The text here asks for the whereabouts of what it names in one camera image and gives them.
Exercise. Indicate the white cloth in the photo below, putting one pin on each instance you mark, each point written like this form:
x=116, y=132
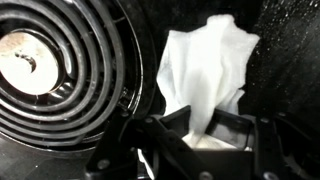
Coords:
x=206, y=66

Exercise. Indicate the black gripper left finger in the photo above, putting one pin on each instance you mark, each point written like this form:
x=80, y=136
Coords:
x=156, y=140

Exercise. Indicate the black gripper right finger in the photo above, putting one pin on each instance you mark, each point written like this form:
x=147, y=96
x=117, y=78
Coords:
x=266, y=150

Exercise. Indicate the large black coil burner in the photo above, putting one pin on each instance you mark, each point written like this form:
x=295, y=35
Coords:
x=100, y=66

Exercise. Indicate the black electric stove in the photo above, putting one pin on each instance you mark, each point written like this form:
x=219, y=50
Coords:
x=286, y=66

